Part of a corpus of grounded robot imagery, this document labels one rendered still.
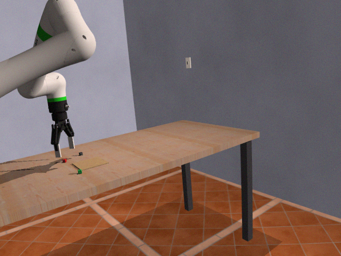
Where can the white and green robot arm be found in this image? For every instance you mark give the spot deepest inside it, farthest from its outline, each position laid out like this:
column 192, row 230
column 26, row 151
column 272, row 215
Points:
column 62, row 39

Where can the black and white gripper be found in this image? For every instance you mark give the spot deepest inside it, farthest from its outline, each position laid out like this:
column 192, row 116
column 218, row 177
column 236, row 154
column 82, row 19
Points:
column 61, row 124

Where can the tan flat mat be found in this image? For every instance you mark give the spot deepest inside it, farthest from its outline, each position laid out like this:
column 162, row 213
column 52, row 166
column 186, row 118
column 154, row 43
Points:
column 90, row 163

